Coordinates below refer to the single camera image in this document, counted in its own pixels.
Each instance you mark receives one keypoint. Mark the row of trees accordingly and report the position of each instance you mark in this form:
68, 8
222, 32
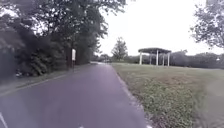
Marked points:
50, 33

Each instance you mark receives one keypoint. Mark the grass field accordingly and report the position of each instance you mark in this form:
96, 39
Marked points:
173, 86

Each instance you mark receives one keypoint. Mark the distant hedge line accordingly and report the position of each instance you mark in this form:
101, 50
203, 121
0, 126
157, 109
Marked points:
196, 60

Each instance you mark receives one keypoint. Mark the tree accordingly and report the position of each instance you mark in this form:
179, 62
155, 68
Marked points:
119, 50
210, 21

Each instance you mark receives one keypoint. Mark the white-pillared shelter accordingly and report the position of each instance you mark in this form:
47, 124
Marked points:
154, 55

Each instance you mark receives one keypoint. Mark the robot's own part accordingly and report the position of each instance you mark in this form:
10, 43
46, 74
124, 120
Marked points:
149, 126

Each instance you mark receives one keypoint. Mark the sign on post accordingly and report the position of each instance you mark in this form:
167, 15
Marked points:
73, 56

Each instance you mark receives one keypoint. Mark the grass verge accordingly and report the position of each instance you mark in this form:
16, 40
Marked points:
30, 80

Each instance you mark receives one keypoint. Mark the grey asphalt path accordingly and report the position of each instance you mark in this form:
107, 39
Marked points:
86, 96

